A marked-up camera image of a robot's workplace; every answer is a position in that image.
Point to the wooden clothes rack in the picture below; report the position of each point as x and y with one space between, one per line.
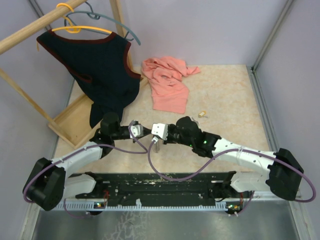
40 101

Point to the yellow clothes hanger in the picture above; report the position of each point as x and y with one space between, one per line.
72 28

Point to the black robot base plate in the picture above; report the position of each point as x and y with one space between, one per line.
124 189

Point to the pink cloth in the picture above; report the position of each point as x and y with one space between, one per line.
165 77

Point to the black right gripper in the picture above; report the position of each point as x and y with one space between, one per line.
168 141

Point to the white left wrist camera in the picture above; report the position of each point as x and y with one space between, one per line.
135 129

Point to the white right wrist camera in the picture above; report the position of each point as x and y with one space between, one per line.
159 132

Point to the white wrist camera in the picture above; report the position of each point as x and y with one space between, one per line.
135 129
159 132

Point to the yellow key tag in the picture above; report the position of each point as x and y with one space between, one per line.
202 114

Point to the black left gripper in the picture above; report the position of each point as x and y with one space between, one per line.
146 132

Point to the grey-blue clothes hanger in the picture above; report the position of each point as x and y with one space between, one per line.
116 18

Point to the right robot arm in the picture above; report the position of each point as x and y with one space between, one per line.
278 172

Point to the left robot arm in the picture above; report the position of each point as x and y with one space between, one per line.
52 181

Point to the dark navy vest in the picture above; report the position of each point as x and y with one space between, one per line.
100 68

